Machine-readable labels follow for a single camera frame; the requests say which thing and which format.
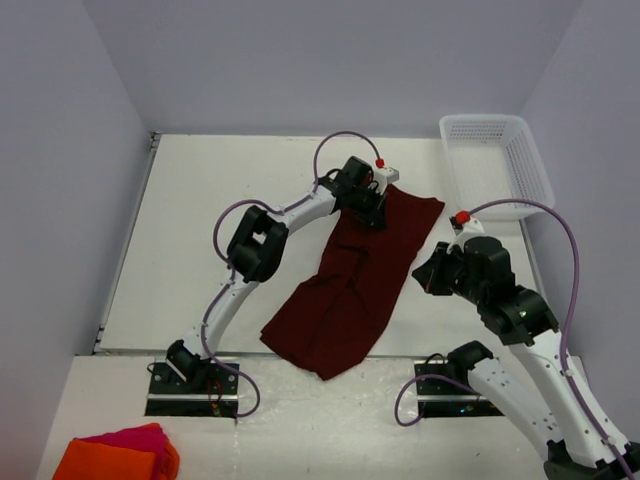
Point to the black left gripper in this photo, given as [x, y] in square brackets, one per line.
[373, 217]

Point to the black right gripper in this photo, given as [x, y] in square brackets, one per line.
[428, 274]

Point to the dark red t-shirt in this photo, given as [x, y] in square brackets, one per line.
[331, 321]

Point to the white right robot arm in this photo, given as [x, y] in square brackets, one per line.
[564, 422]

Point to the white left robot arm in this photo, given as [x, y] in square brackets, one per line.
[250, 238]

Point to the white plastic basket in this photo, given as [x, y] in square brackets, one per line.
[492, 157]

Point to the pink folded t-shirt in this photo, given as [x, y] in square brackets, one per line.
[144, 438]

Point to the orange folded t-shirt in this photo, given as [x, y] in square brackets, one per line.
[84, 460]

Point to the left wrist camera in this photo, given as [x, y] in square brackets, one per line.
[384, 174]

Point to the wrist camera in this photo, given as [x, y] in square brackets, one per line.
[465, 227]
[384, 174]

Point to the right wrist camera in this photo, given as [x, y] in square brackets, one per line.
[465, 227]

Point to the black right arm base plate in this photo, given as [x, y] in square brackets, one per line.
[440, 399]

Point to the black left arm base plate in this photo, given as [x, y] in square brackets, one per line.
[212, 393]

